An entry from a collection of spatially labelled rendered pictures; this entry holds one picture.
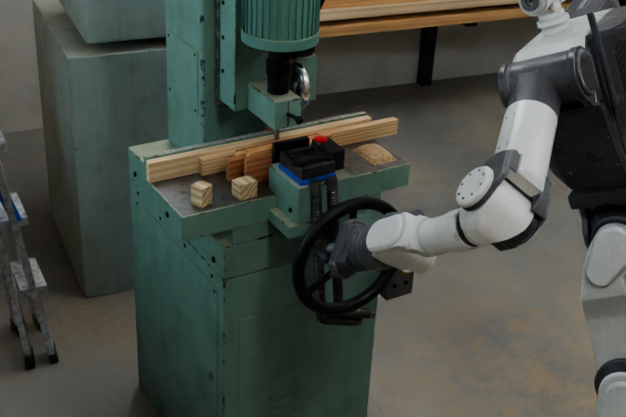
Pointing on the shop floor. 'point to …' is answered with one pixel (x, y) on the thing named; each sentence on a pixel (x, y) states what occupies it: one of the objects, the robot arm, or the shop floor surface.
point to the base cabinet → (239, 335)
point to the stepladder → (21, 272)
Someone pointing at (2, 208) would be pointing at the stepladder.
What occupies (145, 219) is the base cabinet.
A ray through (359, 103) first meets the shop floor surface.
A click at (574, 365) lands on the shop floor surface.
